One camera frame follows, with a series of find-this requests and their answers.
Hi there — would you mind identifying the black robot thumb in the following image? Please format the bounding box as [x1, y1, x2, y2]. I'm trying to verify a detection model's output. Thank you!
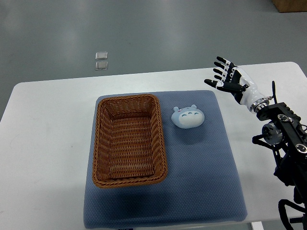
[204, 79, 246, 93]

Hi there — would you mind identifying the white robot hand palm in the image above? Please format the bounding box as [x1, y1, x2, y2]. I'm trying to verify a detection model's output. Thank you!
[230, 67, 269, 113]

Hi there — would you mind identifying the metal floor plate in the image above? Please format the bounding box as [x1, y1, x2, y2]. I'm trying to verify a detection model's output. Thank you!
[95, 61, 108, 70]
[95, 51, 108, 60]

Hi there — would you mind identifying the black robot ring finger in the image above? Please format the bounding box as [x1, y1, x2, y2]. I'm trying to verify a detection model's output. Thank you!
[214, 61, 234, 71]

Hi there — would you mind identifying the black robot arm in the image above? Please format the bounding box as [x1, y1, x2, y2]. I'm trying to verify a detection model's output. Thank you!
[204, 57, 307, 230]

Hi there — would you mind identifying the brown cardboard box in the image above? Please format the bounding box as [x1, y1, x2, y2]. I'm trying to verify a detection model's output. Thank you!
[272, 0, 307, 13]

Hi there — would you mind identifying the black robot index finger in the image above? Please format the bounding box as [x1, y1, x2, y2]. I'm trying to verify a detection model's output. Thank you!
[214, 75, 228, 82]

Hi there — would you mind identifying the blue plush toy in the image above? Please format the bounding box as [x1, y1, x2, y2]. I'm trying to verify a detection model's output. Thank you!
[171, 104, 205, 129]

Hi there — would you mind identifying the brown wicker basket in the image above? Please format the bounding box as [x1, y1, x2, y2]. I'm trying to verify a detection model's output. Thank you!
[92, 94, 168, 188]

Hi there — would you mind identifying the upper metal floor plate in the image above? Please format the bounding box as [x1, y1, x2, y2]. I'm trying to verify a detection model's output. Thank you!
[95, 51, 108, 60]

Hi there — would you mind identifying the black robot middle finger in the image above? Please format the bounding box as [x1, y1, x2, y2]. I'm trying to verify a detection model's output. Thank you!
[213, 68, 231, 76]

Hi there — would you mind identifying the lower metal floor plate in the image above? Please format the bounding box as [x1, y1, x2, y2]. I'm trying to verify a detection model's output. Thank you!
[95, 61, 108, 70]

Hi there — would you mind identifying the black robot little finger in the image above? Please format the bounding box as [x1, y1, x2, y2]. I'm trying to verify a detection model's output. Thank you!
[216, 56, 236, 67]

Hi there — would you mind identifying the blue fabric mat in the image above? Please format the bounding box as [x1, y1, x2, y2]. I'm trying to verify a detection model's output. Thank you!
[83, 90, 247, 229]

